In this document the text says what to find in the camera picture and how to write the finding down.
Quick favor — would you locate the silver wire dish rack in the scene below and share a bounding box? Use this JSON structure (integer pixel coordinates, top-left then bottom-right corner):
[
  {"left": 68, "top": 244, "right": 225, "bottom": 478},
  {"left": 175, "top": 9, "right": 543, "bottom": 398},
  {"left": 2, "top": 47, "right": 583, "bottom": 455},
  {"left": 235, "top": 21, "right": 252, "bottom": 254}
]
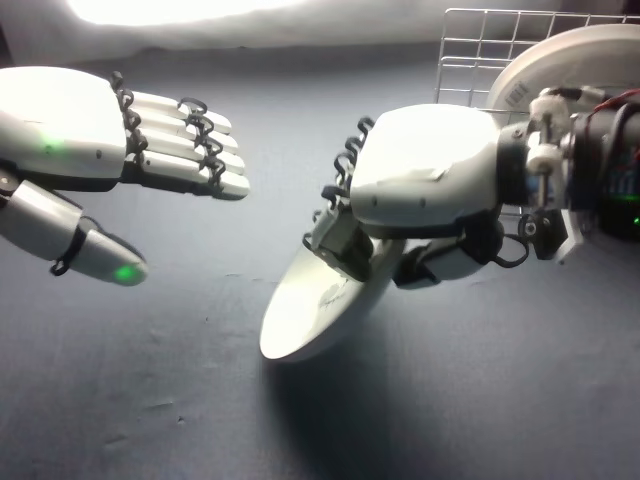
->
[{"left": 435, "top": 7, "right": 640, "bottom": 221}]

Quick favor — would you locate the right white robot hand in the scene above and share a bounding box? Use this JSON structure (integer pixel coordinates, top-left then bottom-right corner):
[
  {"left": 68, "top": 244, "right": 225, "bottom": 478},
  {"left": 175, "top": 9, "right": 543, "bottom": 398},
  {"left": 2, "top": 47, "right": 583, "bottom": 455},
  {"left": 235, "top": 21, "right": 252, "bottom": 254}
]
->
[{"left": 301, "top": 103, "right": 531, "bottom": 291}]

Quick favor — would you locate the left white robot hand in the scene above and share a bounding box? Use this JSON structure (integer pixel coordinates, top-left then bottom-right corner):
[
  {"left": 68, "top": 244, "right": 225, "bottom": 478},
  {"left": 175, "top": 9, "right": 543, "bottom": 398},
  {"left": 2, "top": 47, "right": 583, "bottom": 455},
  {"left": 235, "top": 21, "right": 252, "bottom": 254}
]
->
[{"left": 0, "top": 65, "right": 252, "bottom": 289}]

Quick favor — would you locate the white plate with leaf print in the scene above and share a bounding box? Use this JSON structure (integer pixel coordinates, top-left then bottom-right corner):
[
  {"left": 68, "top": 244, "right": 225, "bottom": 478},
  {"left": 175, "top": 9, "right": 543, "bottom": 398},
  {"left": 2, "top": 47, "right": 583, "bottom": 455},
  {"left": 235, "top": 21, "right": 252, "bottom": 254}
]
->
[
  {"left": 487, "top": 23, "right": 640, "bottom": 115},
  {"left": 258, "top": 234, "right": 407, "bottom": 364}
]

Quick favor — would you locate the grey table cloth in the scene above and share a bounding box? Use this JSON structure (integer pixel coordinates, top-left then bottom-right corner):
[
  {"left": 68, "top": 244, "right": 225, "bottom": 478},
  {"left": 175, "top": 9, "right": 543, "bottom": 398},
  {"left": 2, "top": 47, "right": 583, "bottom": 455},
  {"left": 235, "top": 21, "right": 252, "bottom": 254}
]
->
[{"left": 0, "top": 44, "right": 640, "bottom": 480}]

